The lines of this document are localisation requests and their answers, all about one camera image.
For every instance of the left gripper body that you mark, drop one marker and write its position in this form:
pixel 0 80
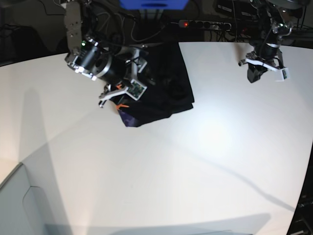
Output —
pixel 272 64

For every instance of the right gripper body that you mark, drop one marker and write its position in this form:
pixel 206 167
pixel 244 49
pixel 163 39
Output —
pixel 121 74

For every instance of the black T-shirt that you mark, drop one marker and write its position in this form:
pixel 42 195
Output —
pixel 168 88

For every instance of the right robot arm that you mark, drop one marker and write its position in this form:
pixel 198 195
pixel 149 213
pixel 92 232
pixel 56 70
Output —
pixel 96 56

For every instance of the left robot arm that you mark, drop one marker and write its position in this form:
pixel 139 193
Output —
pixel 274 24

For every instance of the white power strip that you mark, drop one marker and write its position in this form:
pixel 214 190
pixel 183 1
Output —
pixel 207 25

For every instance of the blue plastic box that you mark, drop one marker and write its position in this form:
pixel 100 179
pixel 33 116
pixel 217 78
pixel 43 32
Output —
pixel 153 4

